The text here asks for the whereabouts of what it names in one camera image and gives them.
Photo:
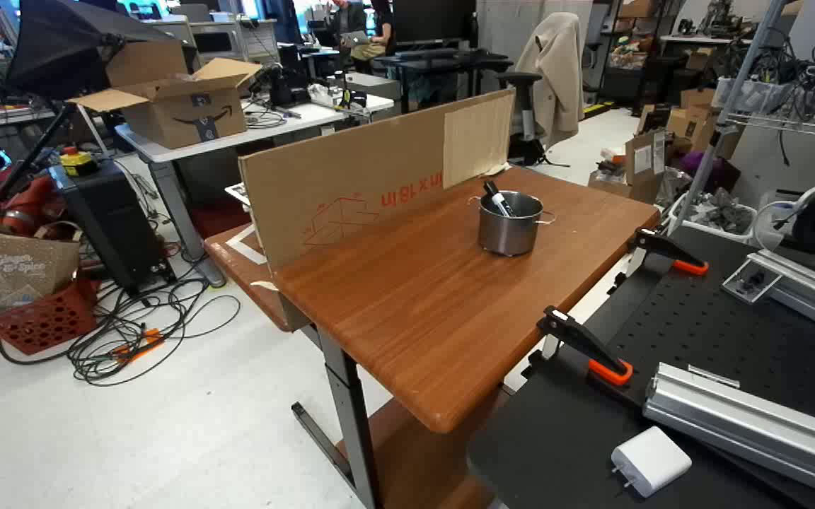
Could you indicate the black and white marker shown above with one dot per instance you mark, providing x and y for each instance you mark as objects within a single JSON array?
[{"x": 494, "y": 196}]

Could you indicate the yellow emergency stop button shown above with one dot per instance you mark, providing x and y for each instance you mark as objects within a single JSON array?
[{"x": 78, "y": 161}]

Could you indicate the white power adapter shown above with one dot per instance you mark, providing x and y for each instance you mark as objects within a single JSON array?
[{"x": 652, "y": 460}]

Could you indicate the stacked brown cardboard boxes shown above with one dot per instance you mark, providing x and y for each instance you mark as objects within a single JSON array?
[{"x": 694, "y": 118}]

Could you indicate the black photo umbrella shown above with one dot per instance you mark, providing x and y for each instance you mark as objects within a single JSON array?
[{"x": 64, "y": 45}]

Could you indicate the grey office desk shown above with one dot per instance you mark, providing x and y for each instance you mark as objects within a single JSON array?
[{"x": 238, "y": 137}]

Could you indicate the large black orange clamp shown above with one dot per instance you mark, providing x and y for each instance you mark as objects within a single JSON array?
[{"x": 583, "y": 347}]

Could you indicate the grey metal table leg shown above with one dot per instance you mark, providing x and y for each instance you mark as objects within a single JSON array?
[{"x": 353, "y": 415}]

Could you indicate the small grey socket plate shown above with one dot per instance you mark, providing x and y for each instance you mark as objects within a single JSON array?
[{"x": 750, "y": 281}]

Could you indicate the brown paper bag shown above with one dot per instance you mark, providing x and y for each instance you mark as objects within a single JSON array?
[{"x": 6, "y": 269}]

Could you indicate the slanted silver metal pole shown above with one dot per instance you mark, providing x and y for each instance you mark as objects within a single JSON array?
[{"x": 729, "y": 103}]

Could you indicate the small black orange clamp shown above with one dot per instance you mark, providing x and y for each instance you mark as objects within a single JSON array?
[{"x": 674, "y": 254}]

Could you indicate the silver metal pot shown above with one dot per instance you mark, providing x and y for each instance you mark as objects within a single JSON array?
[{"x": 510, "y": 234}]

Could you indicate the black controller box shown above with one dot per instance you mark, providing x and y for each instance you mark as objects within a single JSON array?
[{"x": 112, "y": 227}]

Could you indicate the red floor equipment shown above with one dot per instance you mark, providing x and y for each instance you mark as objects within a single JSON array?
[{"x": 21, "y": 202}]

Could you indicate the labelled cardboard box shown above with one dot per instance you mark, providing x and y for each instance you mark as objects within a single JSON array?
[{"x": 645, "y": 165}]

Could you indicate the black perforated breadboard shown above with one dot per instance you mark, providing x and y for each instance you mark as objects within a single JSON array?
[{"x": 708, "y": 326}]

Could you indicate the open cardboard shipping box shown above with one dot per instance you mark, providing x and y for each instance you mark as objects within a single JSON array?
[{"x": 181, "y": 110}]

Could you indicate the wide aluminium extrusion rail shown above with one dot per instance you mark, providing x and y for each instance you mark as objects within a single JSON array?
[{"x": 756, "y": 426}]

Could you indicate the red plastic basket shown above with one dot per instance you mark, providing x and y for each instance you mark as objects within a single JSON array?
[{"x": 43, "y": 323}]

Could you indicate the large brown cardboard panel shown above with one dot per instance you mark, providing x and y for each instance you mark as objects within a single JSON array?
[{"x": 353, "y": 187}]

